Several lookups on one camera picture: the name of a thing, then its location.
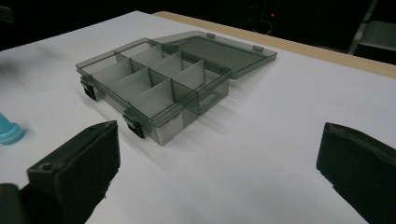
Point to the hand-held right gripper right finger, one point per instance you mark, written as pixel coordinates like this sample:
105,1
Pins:
361,168

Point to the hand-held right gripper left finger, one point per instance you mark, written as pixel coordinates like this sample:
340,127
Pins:
77,168

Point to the grey transparent compartment box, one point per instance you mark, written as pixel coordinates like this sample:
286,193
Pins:
162,77

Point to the light blue plastic object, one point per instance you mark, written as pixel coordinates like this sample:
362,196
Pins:
7,132

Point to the white table cover sheet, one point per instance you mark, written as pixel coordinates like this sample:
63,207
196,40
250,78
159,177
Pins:
264,140

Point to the grey metal stand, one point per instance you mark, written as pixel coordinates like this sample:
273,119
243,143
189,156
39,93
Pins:
372,32

